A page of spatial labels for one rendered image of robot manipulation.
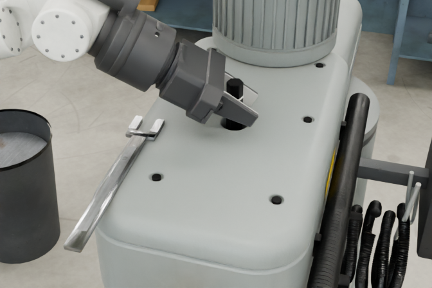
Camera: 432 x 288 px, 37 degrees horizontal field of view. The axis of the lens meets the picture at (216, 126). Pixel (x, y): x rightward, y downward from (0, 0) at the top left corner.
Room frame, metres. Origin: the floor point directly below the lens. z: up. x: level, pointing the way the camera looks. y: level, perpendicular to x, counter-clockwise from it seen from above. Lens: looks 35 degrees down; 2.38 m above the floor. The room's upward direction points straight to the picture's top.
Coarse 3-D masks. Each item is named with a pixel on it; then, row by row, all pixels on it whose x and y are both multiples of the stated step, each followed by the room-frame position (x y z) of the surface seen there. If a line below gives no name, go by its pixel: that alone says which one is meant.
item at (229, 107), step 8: (224, 96) 0.68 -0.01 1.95; (232, 96) 0.69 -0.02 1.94; (224, 104) 0.68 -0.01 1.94; (232, 104) 0.68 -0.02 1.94; (240, 104) 0.68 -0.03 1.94; (216, 112) 0.68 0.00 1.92; (224, 112) 0.68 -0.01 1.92; (232, 112) 0.68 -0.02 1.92; (240, 112) 0.68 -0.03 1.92; (248, 112) 0.68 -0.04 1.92; (256, 112) 0.69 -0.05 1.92; (232, 120) 0.68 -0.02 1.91; (240, 120) 0.68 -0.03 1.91; (248, 120) 0.68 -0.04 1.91
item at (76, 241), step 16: (128, 128) 0.69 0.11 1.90; (160, 128) 0.69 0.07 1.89; (128, 144) 0.65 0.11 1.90; (144, 144) 0.66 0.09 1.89; (128, 160) 0.62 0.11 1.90; (112, 176) 0.59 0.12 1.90; (96, 192) 0.56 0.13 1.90; (112, 192) 0.56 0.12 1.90; (96, 208) 0.53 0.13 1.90; (80, 224) 0.51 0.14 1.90; (96, 224) 0.51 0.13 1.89; (80, 240) 0.48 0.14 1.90
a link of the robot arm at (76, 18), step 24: (48, 0) 0.70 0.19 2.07; (72, 0) 0.69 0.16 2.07; (96, 0) 0.72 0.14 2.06; (120, 0) 0.70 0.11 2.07; (48, 24) 0.66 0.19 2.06; (72, 24) 0.66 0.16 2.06; (96, 24) 0.68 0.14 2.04; (120, 24) 0.69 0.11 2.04; (48, 48) 0.66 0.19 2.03; (72, 48) 0.66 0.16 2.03; (96, 48) 0.69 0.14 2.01; (120, 48) 0.67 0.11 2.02
